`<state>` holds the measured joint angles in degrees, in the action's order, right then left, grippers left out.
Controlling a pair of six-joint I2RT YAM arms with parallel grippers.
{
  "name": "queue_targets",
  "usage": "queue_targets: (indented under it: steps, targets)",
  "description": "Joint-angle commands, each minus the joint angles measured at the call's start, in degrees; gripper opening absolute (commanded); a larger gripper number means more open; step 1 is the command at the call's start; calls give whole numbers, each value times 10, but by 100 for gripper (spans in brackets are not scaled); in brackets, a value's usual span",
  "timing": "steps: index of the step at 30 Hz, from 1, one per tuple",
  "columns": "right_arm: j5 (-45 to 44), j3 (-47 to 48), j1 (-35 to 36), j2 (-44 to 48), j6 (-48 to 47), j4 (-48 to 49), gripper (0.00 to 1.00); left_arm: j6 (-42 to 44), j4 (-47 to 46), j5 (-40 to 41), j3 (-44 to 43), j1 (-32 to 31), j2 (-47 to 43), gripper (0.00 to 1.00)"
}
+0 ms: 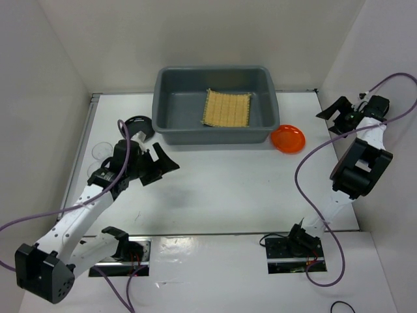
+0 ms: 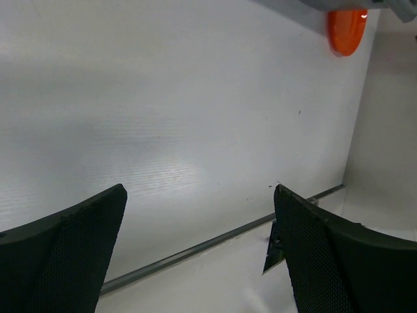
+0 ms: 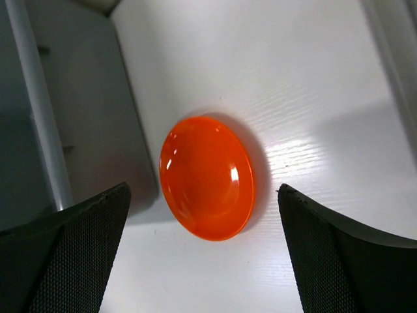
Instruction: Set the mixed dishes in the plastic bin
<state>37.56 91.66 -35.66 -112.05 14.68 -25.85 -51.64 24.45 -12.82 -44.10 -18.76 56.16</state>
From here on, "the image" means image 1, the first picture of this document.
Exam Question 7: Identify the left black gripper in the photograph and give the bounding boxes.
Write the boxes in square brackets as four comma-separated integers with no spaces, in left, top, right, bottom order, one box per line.
[126,142,179,186]

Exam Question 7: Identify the woven bamboo mat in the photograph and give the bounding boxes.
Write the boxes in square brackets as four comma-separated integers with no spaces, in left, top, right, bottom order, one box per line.
[201,89,251,128]

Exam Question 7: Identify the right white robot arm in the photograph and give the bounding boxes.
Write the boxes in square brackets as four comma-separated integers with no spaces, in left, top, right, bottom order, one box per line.
[285,94,393,256]

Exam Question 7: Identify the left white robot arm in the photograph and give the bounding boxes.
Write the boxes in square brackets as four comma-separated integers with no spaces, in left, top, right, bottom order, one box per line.
[14,140,180,304]

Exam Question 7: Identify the grey plastic bin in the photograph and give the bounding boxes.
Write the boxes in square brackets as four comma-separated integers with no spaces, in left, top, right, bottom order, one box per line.
[152,65,280,145]

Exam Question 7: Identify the black round plate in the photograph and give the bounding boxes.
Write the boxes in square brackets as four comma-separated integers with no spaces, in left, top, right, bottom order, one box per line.
[124,115,155,141]

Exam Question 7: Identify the clear glass cup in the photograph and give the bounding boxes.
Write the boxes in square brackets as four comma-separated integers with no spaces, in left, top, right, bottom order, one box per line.
[87,162,102,178]
[91,142,113,161]

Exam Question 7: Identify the orange plastic plate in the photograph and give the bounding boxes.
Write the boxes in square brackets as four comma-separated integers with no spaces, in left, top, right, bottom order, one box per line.
[270,125,306,154]

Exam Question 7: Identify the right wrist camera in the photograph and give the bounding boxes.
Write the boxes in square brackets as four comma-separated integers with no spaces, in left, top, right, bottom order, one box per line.
[358,92,369,106]

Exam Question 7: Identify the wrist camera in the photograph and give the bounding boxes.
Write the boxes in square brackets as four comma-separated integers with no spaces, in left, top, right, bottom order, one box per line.
[358,92,369,106]
[132,131,147,143]

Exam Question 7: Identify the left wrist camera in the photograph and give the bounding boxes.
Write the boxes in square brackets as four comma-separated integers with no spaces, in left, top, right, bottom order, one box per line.
[132,131,147,143]

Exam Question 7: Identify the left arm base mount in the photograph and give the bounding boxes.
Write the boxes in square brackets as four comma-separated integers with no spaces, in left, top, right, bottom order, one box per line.
[94,236,152,277]

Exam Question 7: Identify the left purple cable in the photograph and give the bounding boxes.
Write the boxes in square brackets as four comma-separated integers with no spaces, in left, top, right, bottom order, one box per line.
[0,119,135,313]

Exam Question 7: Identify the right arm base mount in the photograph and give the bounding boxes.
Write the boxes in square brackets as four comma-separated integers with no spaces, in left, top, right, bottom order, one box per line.
[259,224,327,275]

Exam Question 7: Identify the black cable loop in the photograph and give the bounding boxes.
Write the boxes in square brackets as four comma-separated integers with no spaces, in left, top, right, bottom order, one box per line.
[330,301,356,313]

